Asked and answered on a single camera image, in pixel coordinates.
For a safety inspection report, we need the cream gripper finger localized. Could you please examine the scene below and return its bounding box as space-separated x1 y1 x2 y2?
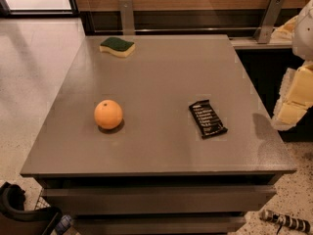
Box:
271 62 313 130

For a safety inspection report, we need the black rxbar chocolate wrapper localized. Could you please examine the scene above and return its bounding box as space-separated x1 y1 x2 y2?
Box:
189 100 228 139

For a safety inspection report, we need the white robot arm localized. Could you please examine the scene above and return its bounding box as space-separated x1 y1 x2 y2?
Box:
271 0 313 131

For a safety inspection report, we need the green and yellow sponge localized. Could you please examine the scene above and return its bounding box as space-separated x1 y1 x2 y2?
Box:
100 37 135 58

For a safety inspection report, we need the grey drawer cabinet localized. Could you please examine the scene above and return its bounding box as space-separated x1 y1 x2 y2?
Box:
22 35 295 235

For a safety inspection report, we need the orange fruit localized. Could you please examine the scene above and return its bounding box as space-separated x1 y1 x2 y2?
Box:
94 100 123 130

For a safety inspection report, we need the blue bottle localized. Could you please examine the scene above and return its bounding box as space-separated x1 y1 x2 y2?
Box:
54 215 72 235

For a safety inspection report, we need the right metal bracket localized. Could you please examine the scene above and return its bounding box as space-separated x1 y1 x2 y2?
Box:
253 0 285 44

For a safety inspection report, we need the metal bracket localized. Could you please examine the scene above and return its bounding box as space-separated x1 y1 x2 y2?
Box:
253 0 285 44
118 0 135 35

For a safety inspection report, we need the black and white striped cable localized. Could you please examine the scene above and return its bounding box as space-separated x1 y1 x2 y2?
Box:
259 209 312 235

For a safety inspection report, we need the left metal bracket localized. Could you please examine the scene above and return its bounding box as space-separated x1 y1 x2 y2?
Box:
118 0 135 35

